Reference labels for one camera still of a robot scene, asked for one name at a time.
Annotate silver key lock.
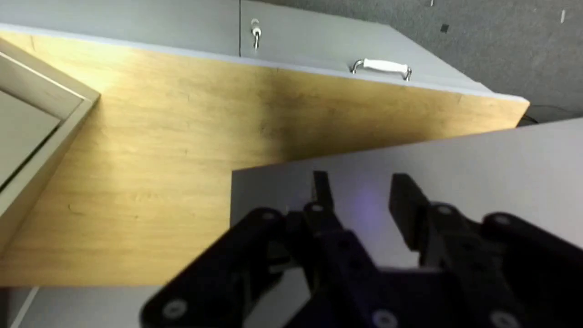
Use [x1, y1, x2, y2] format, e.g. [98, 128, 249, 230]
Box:
[248, 17, 264, 53]

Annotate beige framed furniture panel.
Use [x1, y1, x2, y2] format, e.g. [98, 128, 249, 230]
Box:
[0, 37, 102, 252]

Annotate wooden cabinet with grey fronts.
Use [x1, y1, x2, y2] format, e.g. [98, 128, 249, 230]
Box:
[0, 0, 532, 288]

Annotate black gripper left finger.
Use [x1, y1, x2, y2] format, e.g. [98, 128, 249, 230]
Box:
[140, 170, 390, 328]

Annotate white drawer handle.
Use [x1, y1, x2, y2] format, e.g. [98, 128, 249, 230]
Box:
[348, 57, 413, 82]

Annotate grey drawer front with handle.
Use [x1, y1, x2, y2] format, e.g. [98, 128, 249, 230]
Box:
[239, 0, 495, 95]

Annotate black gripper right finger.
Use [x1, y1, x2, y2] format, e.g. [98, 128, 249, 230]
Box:
[388, 172, 583, 328]

